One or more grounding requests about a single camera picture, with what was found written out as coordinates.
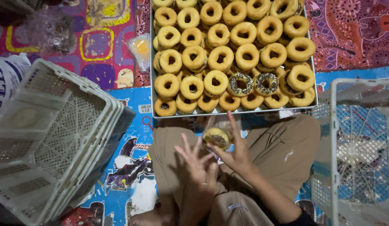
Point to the person's left hand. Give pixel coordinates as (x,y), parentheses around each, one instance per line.
(199,175)

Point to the person's right hand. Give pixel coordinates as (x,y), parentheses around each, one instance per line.
(238,157)

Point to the chocolate topped donut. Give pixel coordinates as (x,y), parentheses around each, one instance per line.
(216,137)

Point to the clear plastic wrapper bag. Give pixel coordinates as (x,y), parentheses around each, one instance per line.
(210,123)

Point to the person's tan trousers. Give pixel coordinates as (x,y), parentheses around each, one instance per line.
(282,147)

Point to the metal baking tray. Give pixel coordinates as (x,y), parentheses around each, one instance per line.
(194,115)

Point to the chocolate sprinkle donut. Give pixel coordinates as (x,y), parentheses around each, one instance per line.
(232,86)
(259,84)

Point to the blue printed floor mat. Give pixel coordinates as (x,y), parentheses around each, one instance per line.
(131,103)

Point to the white plastic crate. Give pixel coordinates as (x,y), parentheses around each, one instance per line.
(354,150)

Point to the small bag with orange filling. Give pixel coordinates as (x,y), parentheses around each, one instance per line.
(140,50)

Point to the stack of white plastic crates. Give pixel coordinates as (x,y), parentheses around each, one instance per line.
(65,125)

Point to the purple mat with yellow squares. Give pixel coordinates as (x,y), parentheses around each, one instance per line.
(97,44)

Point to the red patterned cloth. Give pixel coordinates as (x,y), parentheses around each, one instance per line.
(348,31)

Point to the heap of clear plastic bags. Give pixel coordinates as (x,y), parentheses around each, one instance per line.
(50,31)

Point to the white sack with blue print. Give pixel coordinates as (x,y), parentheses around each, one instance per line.
(9,75)

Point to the grey plastic basket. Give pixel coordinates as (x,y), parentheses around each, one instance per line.
(15,4)

